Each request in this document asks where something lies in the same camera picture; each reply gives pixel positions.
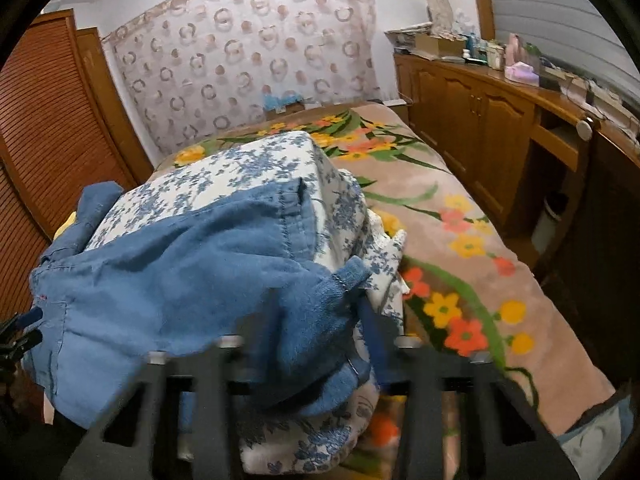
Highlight yellow Pikachu plush toy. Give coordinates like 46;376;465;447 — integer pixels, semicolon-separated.
53;211;77;240

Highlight brown louvered wooden wardrobe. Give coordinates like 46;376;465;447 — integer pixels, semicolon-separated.
0;10;153;320

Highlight floral fleece bed blanket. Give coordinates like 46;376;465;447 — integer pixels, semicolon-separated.
150;102;616;480

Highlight blue denim jeans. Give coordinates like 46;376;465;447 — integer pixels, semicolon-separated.
23;182;371;427

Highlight pink tissue pack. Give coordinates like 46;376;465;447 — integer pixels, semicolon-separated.
504;62;539;87

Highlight cardboard box on cabinet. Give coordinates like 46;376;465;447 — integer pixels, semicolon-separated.
414;34;466;58

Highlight blue floral white quilt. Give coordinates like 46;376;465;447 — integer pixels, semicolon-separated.
88;131;408;474

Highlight wooden sideboard cabinet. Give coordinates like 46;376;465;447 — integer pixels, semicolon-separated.
394;54;639;271

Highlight grey window roller blind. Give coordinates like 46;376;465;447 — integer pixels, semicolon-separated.
491;0;639;104

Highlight pink bottle on cabinet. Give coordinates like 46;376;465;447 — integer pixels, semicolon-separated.
504;34;528;67

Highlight circle patterned sheer curtain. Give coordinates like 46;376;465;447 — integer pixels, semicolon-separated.
107;0;380;154

